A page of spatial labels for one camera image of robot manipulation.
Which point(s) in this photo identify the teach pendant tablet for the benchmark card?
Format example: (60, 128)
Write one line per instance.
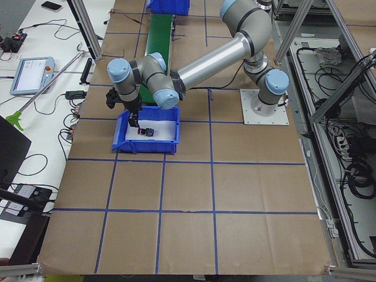
(31, 75)

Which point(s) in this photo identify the blue bin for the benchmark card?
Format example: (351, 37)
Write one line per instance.
(147, 146)
(173, 7)

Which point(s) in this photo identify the reacher grabber tool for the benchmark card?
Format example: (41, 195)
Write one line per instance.
(15, 117)

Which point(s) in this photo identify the black handle bar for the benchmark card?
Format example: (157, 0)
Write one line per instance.
(85, 72)

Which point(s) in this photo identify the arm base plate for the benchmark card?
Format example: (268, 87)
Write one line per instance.
(257, 113)

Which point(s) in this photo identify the blue bin right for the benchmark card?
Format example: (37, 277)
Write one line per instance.
(173, 7)

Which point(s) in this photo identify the black monitor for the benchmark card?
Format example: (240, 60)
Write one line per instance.
(14, 148)

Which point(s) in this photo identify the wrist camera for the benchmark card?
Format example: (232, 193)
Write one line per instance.
(111, 98)

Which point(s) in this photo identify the white foam pad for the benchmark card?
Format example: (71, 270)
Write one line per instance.
(164, 130)

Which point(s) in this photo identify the green conveyor belt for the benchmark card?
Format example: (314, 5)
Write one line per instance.
(158, 38)

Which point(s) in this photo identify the red push button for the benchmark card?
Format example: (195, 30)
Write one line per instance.
(148, 132)

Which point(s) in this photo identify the black smartphone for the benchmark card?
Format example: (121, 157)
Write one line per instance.
(51, 6)

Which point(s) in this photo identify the blue bin left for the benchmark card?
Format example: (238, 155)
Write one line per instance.
(147, 146)

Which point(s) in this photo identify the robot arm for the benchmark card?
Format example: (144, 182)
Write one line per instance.
(250, 28)

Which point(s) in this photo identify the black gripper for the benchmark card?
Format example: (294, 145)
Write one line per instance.
(133, 105)

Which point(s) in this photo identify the aluminium frame post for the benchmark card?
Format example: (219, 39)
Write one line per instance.
(82, 19)

